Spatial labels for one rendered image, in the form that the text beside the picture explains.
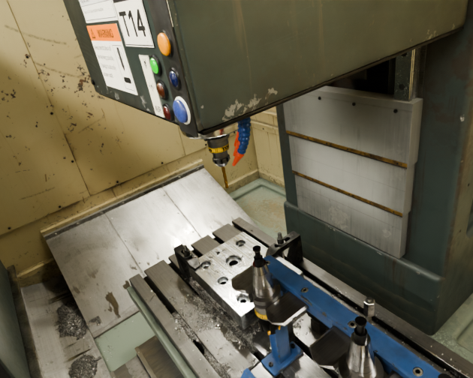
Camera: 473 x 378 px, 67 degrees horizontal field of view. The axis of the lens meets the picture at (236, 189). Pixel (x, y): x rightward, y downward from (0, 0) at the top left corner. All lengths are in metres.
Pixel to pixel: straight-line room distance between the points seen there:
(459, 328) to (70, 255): 1.58
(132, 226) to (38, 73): 0.79
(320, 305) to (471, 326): 0.94
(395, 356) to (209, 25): 0.52
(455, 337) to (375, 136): 0.74
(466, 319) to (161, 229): 1.31
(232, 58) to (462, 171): 0.76
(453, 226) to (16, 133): 1.62
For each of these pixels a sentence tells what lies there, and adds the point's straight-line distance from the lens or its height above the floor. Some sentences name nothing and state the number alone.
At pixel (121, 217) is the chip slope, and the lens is 1.90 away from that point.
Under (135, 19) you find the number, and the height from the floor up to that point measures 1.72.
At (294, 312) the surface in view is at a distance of 0.69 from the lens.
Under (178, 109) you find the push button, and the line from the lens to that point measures 0.46.
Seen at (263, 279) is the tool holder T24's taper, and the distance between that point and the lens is 0.68.
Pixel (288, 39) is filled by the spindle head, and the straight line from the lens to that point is 0.52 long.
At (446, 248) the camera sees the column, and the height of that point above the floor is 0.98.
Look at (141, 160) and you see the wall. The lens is 1.92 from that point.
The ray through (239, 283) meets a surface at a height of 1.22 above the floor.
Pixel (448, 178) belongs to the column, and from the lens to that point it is 1.08.
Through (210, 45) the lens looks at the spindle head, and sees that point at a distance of 0.45.
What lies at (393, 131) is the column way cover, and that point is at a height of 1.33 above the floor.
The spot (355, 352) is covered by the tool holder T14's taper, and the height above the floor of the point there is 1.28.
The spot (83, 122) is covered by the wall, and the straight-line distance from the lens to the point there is 1.79.
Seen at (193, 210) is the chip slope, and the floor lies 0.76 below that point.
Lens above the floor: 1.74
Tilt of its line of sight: 29 degrees down
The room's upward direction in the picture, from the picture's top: 11 degrees counter-clockwise
